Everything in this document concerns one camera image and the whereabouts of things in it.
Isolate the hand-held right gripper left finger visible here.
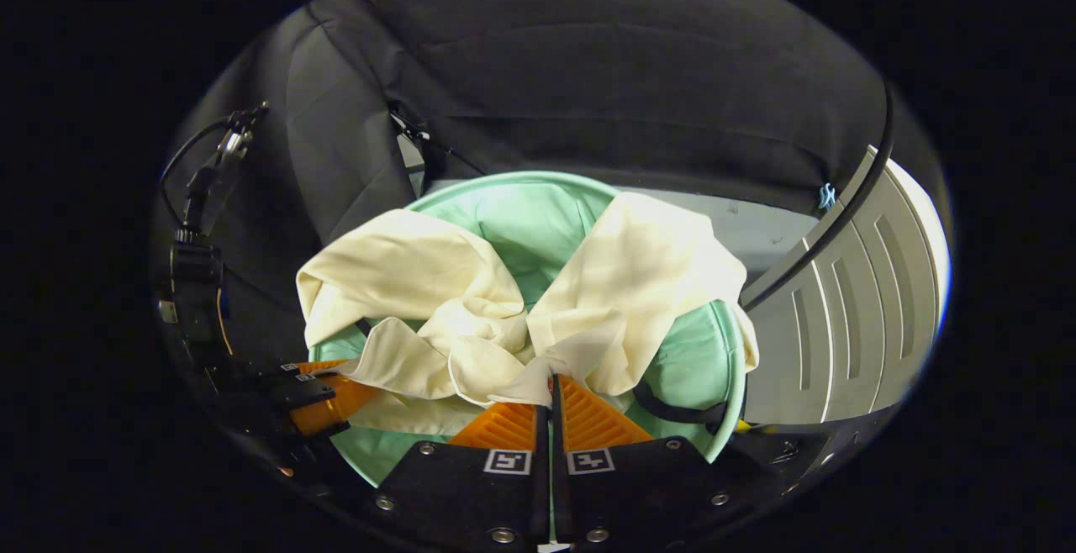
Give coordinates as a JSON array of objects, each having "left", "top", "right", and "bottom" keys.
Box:
[{"left": 374, "top": 377, "right": 551, "bottom": 550}]

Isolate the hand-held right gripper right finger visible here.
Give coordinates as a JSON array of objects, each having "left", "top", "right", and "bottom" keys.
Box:
[{"left": 551, "top": 372, "right": 739, "bottom": 550}]

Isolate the green laundry hamper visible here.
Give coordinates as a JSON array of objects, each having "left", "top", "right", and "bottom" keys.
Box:
[{"left": 307, "top": 171, "right": 749, "bottom": 487}]

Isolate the black backdrop cloth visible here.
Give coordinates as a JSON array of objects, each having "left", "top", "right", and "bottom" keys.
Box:
[{"left": 151, "top": 0, "right": 892, "bottom": 369}]

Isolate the black clothes rail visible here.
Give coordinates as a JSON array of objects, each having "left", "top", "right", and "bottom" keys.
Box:
[{"left": 740, "top": 82, "right": 896, "bottom": 314}]

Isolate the cream shirt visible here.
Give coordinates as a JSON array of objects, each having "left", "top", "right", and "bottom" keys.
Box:
[{"left": 296, "top": 192, "right": 760, "bottom": 436}]

